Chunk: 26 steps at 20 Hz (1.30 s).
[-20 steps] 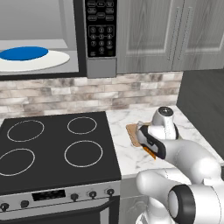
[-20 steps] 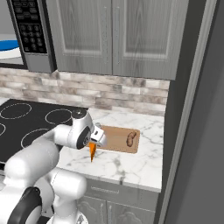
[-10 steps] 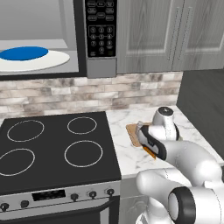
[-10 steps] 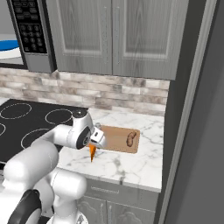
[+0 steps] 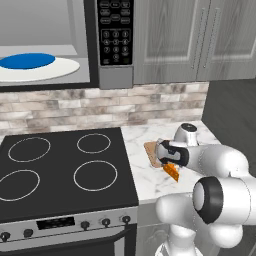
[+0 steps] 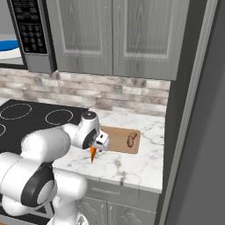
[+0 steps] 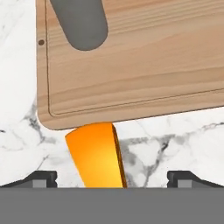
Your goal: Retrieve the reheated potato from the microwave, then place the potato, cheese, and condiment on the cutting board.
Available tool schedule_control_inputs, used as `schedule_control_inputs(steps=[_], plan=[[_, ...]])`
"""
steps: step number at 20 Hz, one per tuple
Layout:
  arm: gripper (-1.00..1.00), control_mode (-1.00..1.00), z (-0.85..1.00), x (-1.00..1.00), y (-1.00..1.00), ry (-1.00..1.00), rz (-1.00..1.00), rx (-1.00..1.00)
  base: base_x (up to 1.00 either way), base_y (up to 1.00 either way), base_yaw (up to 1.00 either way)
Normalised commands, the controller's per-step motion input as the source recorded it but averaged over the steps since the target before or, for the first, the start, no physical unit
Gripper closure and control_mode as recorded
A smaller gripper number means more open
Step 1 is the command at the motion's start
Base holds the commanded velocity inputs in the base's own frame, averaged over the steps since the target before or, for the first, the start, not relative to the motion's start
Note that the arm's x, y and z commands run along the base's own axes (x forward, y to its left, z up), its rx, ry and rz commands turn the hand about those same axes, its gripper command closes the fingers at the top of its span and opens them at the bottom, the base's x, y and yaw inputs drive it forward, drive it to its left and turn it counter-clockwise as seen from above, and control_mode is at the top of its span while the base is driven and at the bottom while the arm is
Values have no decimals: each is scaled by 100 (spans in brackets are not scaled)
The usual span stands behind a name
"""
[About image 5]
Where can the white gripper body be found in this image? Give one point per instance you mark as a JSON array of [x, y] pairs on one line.
[[162, 150]]

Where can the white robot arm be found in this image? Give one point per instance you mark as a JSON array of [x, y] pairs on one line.
[[216, 163]]

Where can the tan wooden cutting board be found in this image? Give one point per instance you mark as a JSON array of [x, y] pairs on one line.
[[151, 155]]

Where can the orange cheese wedge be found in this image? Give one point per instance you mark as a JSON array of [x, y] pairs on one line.
[[172, 172]]

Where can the black and grey microwave oven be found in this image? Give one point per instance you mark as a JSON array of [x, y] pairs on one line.
[[115, 33]]

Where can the black stove knob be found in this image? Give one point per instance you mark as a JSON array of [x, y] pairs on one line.
[[4, 236], [28, 233], [126, 219], [85, 225], [106, 222]]

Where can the grey base cupboard door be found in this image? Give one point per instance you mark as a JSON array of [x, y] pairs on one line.
[[150, 230]]

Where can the black glass hob stove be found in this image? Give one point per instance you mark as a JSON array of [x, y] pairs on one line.
[[63, 166]]

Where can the white round turntable plate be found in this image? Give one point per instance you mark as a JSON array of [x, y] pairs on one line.
[[63, 68]]

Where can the blue round plate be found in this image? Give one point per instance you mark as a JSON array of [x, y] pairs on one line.
[[26, 61]]

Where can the grey wall cupboard door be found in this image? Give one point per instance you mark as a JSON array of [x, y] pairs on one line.
[[166, 40], [233, 36]]

